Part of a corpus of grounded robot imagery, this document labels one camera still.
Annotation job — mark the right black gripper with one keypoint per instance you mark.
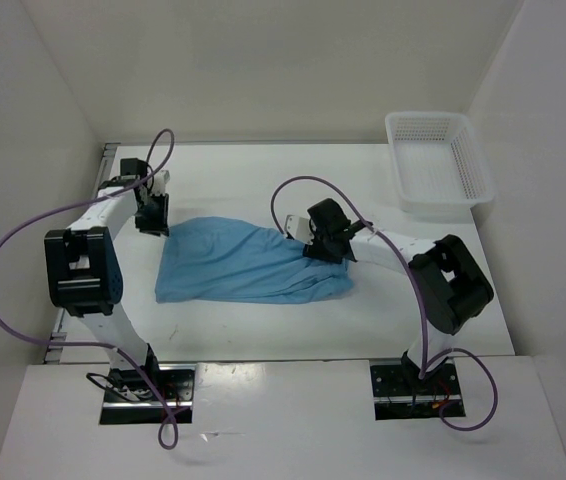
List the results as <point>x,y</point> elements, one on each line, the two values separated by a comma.
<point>317,251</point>

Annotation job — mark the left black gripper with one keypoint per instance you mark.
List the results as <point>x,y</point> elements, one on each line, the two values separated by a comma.
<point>161,224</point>

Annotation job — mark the light blue shorts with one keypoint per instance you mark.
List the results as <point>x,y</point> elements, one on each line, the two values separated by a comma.
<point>229,260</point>

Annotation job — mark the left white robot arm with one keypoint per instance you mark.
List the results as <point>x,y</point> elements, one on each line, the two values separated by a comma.
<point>85,278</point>

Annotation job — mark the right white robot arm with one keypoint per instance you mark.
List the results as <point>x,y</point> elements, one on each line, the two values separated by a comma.
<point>449,285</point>

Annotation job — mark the white plastic basket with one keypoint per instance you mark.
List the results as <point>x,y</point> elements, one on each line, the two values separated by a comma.
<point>439,166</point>

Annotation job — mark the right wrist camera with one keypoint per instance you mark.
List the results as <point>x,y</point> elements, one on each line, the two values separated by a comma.
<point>299,229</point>

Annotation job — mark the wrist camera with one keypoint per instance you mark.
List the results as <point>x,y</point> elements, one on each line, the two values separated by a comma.
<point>159,183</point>
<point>299,229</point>

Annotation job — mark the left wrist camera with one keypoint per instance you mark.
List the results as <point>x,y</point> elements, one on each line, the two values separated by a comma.
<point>159,183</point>

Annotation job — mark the aluminium table edge rail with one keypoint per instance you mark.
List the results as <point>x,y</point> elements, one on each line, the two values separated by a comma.
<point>53,354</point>

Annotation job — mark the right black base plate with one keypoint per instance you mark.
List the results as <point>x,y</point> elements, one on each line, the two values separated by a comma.
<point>399,395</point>

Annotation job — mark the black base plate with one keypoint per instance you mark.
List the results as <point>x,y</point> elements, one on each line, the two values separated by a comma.
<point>399,395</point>
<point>131,402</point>

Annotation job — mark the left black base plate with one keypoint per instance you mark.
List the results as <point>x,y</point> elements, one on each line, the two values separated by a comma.
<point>131,402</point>

